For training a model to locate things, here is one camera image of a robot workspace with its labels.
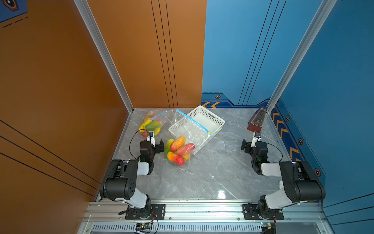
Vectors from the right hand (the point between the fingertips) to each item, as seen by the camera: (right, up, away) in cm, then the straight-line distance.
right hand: (251, 140), depth 94 cm
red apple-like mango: (-42, -3, -11) cm, 44 cm away
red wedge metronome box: (+6, +12, +7) cm, 15 cm away
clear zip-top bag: (-45, -10, -11) cm, 48 cm away
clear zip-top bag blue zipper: (-65, +12, +4) cm, 66 cm away
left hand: (-63, +1, 0) cm, 63 cm away
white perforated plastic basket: (-35, +9, -10) cm, 37 cm away
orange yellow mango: (-47, -1, -7) cm, 48 cm away
